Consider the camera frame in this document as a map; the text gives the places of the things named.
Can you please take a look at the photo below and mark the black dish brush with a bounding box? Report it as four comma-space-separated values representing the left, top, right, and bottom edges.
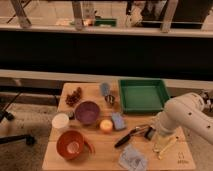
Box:
114, 124, 149, 148

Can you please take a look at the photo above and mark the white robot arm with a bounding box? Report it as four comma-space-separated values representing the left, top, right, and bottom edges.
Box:
154, 93, 213, 144

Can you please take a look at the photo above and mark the green plastic tray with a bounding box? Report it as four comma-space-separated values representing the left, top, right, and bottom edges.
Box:
118, 79, 170, 114

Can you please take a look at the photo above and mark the purple bowl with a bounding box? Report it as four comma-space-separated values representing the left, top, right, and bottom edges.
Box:
75, 101, 100, 125

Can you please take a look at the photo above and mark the blue sponge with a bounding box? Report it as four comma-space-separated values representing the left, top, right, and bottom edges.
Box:
111, 113, 126, 131

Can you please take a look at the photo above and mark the orange fruit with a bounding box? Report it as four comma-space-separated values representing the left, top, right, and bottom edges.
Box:
99, 119, 113, 133

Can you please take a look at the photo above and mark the white cup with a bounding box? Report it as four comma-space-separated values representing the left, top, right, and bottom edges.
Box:
52, 113, 69, 130

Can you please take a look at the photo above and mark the orange spoon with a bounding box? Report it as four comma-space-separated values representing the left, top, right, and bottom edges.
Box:
84, 138, 95, 154

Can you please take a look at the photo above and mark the small black block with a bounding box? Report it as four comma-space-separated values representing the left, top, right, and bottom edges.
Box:
144, 127, 155, 140

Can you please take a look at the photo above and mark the orange bowl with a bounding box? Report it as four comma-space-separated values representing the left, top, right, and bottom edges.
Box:
56, 130, 84, 160

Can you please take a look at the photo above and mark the cream spatula piece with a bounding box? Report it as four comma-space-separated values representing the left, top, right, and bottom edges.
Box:
153, 144, 165, 153

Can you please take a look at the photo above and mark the yellow banana toy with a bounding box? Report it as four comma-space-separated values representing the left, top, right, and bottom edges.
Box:
158, 136, 177, 159

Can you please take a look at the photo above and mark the black office chair base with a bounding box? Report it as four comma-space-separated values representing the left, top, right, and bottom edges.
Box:
0, 91, 37, 146

